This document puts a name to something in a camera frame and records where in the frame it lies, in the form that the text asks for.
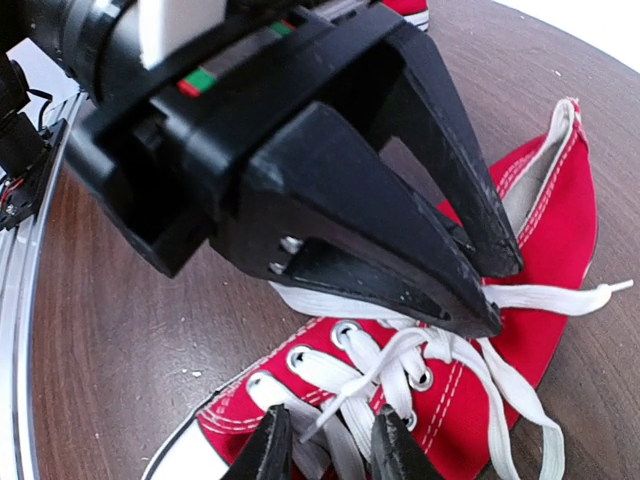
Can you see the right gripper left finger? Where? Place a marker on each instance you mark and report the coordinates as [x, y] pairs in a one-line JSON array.
[[267, 455]]

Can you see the red canvas sneaker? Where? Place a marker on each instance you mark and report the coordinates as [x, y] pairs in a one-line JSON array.
[[458, 398], [415, 12]]

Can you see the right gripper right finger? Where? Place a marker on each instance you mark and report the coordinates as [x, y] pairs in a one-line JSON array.
[[395, 455]]

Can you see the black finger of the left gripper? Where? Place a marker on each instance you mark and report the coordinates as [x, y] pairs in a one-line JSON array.
[[424, 110], [311, 205]]

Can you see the aluminium front rail frame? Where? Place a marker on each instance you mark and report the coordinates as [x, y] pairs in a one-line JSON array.
[[21, 250]]

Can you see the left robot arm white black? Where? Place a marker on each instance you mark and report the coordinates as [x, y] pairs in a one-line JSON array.
[[73, 33]]

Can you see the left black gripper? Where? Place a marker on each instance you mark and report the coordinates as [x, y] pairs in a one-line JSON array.
[[150, 154]]

